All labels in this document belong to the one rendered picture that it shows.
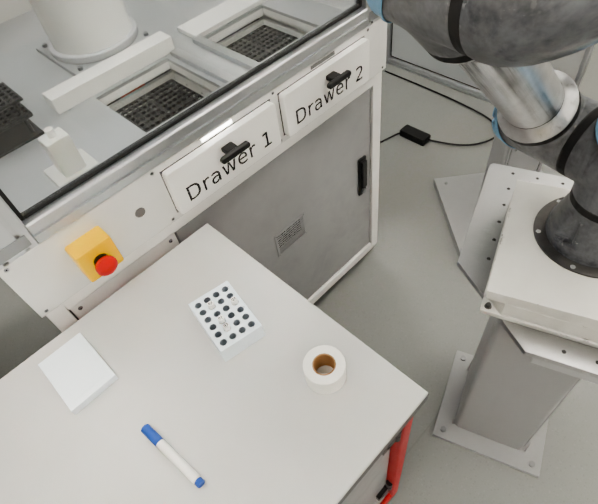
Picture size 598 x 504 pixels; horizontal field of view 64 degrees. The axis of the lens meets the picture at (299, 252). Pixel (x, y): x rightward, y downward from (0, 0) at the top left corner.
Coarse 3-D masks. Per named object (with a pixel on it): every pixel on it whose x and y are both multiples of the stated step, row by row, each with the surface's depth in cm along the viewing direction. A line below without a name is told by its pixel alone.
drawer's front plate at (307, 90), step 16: (352, 48) 112; (368, 48) 116; (336, 64) 111; (352, 64) 115; (368, 64) 119; (304, 80) 106; (320, 80) 109; (352, 80) 118; (288, 96) 104; (304, 96) 108; (320, 96) 112; (336, 96) 117; (288, 112) 107; (320, 112) 115; (288, 128) 110
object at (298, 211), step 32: (352, 96) 125; (320, 128) 124; (352, 128) 135; (288, 160) 121; (320, 160) 131; (352, 160) 143; (224, 192) 109; (256, 192) 118; (288, 192) 128; (320, 192) 140; (352, 192) 153; (192, 224) 108; (224, 224) 116; (256, 224) 125; (288, 224) 136; (320, 224) 149; (352, 224) 165; (128, 256) 98; (160, 256) 106; (256, 256) 133; (288, 256) 145; (320, 256) 160; (352, 256) 178; (96, 288) 96; (320, 288) 172; (64, 320) 94
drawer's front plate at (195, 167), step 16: (256, 112) 101; (272, 112) 103; (240, 128) 99; (256, 128) 102; (272, 128) 106; (208, 144) 96; (224, 144) 98; (256, 144) 105; (272, 144) 109; (192, 160) 94; (208, 160) 97; (240, 160) 104; (256, 160) 108; (176, 176) 93; (192, 176) 96; (224, 176) 103; (176, 192) 95; (192, 192) 98; (208, 192) 102; (176, 208) 100
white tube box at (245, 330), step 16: (224, 288) 90; (192, 304) 88; (224, 304) 87; (240, 304) 87; (208, 320) 87; (240, 320) 85; (256, 320) 84; (208, 336) 87; (224, 336) 83; (240, 336) 83; (256, 336) 85; (224, 352) 82
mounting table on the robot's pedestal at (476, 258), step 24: (504, 168) 106; (480, 192) 103; (504, 192) 102; (480, 216) 98; (504, 216) 98; (480, 240) 95; (480, 264) 91; (480, 288) 88; (528, 336) 81; (552, 336) 81; (552, 360) 78; (576, 360) 78
